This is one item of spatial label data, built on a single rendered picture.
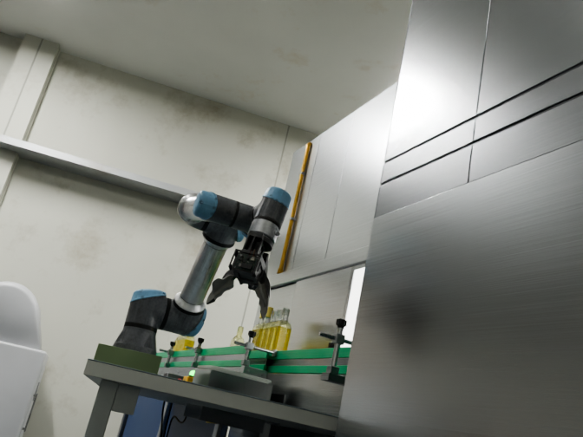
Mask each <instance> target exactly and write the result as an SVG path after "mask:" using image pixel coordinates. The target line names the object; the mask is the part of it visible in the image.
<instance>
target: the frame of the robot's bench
mask: <svg viewBox="0 0 583 437"><path fill-rule="evenodd" d="M140 390H141V389H140V388H134V387H130V386H127V385H122V384H119V383H118V382H112V381H108V380H103V379H102V380H101V384H100V387H99V389H98V392H97V396H96V398H95V404H94V406H93V409H92V412H91V415H90V418H89V421H88V426H87V429H86V432H85V435H84V437H103V436H104V433H105V430H106V427H107V424H108V418H109V416H110V412H111V410H112V411H115V412H118V413H123V414H130V415H133V414H134V410H135V406H136V402H137V400H138V396H139V393H140Z"/></svg>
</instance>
